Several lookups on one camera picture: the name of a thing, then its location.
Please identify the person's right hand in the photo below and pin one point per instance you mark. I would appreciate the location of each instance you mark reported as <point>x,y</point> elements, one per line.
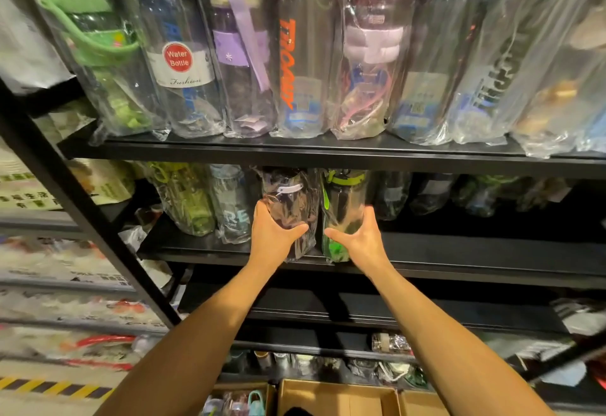
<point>364,247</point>

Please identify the person's left hand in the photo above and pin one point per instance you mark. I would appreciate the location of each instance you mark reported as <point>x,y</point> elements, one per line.
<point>270,243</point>

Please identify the person's left thumb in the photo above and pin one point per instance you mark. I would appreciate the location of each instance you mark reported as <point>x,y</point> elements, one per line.
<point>296,232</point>

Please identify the person's right thumb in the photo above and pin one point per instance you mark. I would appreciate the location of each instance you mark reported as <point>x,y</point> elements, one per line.
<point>336,236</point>

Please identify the black bottle green lid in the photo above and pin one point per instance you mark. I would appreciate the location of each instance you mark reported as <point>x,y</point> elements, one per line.
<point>343,203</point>

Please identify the person's left forearm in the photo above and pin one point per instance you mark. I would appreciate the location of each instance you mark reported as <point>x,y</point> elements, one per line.
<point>189,349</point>

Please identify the person's right forearm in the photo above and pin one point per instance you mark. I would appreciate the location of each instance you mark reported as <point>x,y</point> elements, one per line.
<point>449,349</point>

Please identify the wrapped grey blue bottle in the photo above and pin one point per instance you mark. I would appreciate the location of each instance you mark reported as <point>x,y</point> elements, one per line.
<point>232,207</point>

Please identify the black metal shelf rack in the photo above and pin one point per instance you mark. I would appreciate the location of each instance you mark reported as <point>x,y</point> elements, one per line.
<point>331,151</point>

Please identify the wrapped green clear bottle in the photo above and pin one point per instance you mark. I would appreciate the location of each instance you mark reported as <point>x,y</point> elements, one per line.
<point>187,198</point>

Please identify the small clear wrapped packet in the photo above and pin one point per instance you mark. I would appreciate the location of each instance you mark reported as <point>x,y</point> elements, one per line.
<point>392,343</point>

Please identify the row of small wrapped items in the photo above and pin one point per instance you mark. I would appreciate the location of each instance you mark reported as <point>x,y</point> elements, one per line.
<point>331,366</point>

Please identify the large brown cardboard box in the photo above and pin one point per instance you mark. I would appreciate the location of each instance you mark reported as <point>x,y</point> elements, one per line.
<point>338,399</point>

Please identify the brown cardboard box with bottles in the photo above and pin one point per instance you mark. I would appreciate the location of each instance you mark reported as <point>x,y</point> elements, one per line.
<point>267,394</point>

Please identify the wrapped clear bottle orange print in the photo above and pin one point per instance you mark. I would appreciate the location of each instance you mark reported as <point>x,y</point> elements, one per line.
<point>303,61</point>

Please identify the wrapped clear bottle blue label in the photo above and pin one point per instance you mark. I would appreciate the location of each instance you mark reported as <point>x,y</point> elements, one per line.
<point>426,80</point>

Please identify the small brown cardboard box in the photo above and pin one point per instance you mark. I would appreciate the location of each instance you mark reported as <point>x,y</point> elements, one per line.
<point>421,404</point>

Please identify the wrapped pink lilac bottle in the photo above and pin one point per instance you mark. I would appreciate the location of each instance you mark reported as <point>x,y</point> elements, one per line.
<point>374,51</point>

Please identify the wrapped blue bottle red label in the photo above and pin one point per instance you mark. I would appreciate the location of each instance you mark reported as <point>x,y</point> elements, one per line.
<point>177,65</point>

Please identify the red wrapped tube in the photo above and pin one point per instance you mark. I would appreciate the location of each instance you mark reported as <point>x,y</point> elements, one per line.
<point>102,341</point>

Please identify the wrapped clear bottle black print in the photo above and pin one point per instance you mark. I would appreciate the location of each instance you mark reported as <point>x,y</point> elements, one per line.
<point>502,70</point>

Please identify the white wrapped goods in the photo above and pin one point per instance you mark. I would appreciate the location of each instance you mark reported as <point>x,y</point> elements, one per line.
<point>582,316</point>

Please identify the wrapped clear bottle beige parts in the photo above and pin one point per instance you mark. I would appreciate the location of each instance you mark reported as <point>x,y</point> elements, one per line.
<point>563,89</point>

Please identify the printed paper packets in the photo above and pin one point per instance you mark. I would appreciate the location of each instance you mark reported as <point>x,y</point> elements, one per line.
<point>28,184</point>

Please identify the white plastic bag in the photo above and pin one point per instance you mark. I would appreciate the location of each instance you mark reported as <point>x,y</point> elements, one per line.
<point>26,46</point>

